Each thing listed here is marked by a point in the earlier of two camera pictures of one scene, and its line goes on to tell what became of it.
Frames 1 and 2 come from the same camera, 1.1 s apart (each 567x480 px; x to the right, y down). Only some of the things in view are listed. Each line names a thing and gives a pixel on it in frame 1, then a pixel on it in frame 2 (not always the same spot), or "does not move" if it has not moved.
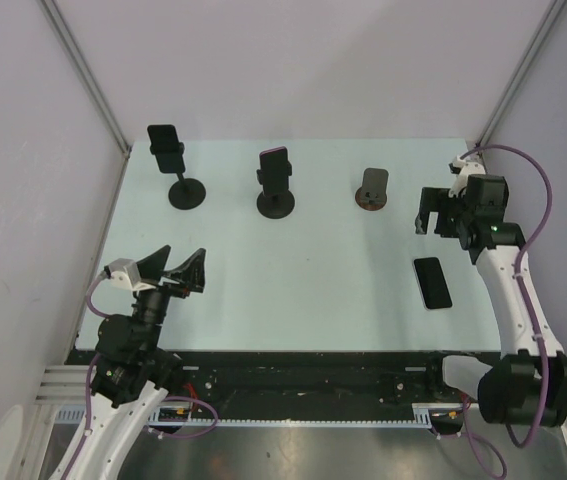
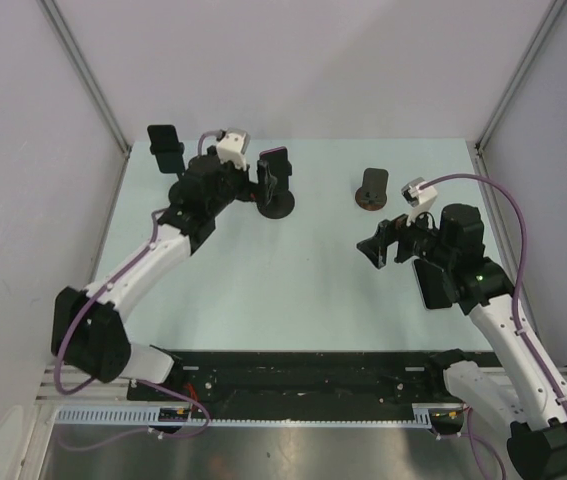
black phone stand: x=277 y=205 does not move
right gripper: x=435 y=200 → x=376 y=247
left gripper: x=191 y=275 → x=255 y=191
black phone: x=432 y=282 does not move
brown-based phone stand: x=372 y=196 does not move
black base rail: x=298 y=380 does not move
